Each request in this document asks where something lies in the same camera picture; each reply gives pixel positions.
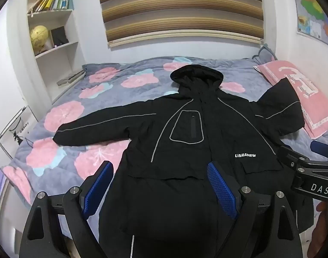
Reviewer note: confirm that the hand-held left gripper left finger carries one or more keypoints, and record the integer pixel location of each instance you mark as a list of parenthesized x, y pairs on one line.
[(98, 193)]

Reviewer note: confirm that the grey pillow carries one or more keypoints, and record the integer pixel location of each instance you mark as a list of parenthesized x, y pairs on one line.
[(263, 55)]

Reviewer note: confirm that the yellow globe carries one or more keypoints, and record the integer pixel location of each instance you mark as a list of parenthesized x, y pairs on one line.
[(39, 36)]

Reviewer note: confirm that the grey pink floral bedspread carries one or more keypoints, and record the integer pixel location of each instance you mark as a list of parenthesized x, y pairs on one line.
[(72, 118)]

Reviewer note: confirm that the black box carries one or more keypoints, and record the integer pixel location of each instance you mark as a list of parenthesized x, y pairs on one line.
[(58, 36)]

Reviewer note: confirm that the person's right hand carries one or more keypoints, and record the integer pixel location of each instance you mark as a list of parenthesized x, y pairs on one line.
[(324, 233)]

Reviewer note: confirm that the white bookshelf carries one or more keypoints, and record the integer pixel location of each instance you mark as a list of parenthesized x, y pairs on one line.
[(64, 56)]

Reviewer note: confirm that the pink pillow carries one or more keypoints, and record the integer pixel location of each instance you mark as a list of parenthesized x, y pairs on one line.
[(282, 72)]

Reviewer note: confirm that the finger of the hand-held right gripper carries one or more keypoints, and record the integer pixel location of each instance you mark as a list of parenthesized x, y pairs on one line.
[(290, 156), (324, 147)]

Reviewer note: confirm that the stack of flat books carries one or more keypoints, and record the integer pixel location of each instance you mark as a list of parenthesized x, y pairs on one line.
[(71, 78)]

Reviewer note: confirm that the black hooded jacket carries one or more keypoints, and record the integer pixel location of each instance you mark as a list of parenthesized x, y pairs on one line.
[(185, 145)]

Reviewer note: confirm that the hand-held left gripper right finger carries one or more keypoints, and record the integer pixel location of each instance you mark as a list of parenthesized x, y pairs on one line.
[(221, 190)]

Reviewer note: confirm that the colourful wall map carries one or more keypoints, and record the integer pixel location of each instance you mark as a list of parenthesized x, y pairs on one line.
[(311, 13)]

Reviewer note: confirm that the striped window blind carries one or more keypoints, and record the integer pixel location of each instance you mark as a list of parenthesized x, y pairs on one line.
[(180, 10)]

